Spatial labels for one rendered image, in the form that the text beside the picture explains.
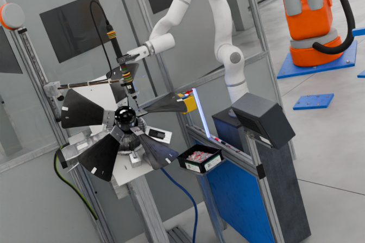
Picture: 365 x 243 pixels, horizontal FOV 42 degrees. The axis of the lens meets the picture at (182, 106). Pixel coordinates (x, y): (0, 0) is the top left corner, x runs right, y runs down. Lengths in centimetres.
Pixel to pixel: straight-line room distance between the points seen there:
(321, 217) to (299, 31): 322
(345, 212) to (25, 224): 219
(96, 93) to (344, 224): 181
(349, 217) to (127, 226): 159
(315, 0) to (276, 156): 339
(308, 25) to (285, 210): 345
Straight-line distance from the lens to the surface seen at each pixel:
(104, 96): 296
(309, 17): 610
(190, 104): 302
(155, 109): 266
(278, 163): 294
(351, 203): 353
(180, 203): 378
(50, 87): 302
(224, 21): 270
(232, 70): 272
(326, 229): 334
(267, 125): 204
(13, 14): 305
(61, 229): 358
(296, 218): 318
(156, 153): 255
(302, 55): 621
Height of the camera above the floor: 201
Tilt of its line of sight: 19 degrees down
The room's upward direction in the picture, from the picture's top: 18 degrees counter-clockwise
